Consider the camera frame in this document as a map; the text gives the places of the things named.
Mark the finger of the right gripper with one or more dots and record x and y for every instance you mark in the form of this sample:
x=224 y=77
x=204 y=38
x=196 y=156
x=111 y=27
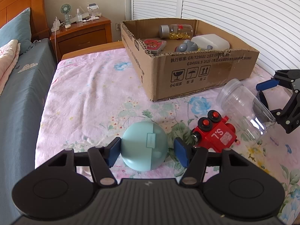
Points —
x=288 y=117
x=285 y=78

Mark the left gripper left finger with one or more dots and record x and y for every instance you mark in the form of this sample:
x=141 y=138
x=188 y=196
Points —
x=101 y=159

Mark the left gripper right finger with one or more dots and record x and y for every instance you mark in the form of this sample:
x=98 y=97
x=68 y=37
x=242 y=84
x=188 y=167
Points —
x=193 y=159

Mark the clear plastic jar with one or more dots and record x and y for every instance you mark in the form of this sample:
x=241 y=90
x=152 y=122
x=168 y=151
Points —
x=246 y=112

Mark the mint green round case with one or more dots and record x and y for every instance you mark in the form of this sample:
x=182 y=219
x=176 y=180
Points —
x=144 y=146

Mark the translucent white plastic container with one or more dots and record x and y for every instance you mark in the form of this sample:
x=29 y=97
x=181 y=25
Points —
x=211 y=41

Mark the grey elephant toy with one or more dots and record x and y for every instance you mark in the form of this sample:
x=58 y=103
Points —
x=188 y=45

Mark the capsule bottle silver cap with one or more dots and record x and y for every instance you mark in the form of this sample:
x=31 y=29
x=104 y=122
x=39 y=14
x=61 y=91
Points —
x=176 y=31

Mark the red ink cartridge box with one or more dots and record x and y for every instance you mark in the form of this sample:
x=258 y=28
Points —
x=154 y=46

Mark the red toy train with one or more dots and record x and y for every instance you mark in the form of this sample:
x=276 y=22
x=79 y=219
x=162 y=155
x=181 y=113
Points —
x=214 y=132

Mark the floral pink bedsheet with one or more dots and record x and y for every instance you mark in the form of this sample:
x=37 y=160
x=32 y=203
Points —
x=95 y=97

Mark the white louvered closet door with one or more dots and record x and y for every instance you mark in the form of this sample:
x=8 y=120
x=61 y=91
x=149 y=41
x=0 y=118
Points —
x=270 y=26

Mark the brown cardboard box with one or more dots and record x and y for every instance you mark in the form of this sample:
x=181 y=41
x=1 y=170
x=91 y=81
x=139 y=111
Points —
x=172 y=74

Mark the wooden nightstand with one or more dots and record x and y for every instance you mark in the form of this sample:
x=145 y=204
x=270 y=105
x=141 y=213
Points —
x=80 y=36

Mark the pink folded quilt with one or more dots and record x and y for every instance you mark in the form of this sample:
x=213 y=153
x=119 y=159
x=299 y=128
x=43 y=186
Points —
x=9 y=58

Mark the clear spray bottle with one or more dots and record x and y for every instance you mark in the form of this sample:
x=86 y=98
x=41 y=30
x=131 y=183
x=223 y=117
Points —
x=78 y=16

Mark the white phone stand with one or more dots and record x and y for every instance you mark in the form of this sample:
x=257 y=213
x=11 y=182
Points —
x=93 y=10

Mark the small green desk fan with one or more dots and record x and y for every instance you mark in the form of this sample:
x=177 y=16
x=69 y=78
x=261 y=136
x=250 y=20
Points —
x=65 y=10

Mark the teal pillow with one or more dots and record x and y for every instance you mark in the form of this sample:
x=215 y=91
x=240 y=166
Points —
x=18 y=28

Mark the wooden headboard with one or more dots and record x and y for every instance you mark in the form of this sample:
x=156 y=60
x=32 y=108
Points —
x=38 y=21

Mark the wall power outlet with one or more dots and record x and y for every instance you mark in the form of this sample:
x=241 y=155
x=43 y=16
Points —
x=117 y=26

